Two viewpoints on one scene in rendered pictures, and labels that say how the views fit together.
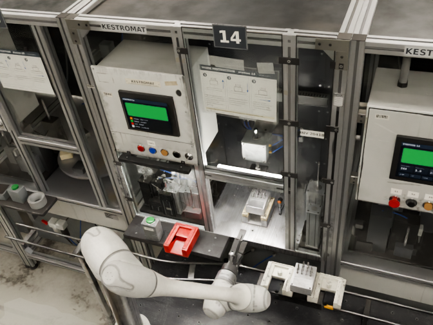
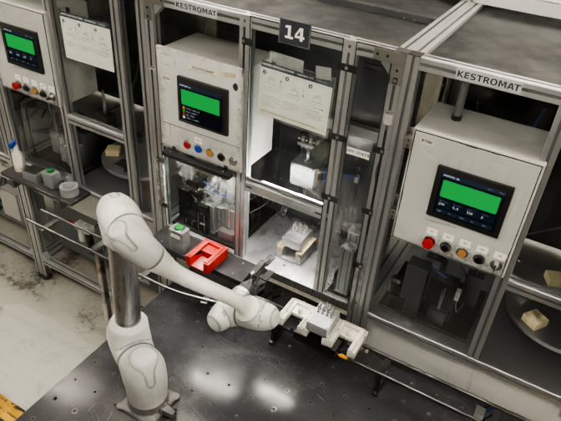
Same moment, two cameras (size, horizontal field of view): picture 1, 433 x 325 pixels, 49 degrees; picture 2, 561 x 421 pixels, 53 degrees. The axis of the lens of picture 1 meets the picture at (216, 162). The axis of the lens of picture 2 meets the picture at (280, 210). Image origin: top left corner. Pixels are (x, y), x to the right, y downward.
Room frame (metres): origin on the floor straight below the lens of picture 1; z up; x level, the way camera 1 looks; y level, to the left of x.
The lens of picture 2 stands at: (-0.43, -0.17, 2.63)
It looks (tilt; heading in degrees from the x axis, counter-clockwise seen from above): 35 degrees down; 2
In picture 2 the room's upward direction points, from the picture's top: 4 degrees clockwise
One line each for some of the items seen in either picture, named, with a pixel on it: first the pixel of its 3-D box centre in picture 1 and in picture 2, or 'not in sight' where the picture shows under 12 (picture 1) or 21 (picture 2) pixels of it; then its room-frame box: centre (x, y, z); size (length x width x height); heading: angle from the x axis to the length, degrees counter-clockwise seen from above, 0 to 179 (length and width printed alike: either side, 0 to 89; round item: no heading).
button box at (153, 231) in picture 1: (153, 227); (180, 236); (1.64, 0.36, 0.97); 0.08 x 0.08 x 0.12; 64
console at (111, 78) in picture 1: (158, 102); (214, 101); (1.80, 0.22, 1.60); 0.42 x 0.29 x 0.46; 64
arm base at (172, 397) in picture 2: not in sight; (152, 400); (0.93, 0.33, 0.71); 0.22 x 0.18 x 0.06; 64
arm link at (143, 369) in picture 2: not in sight; (144, 372); (0.95, 0.35, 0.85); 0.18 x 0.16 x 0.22; 34
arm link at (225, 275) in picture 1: (225, 279); (240, 297); (1.25, 0.03, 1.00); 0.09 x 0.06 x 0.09; 64
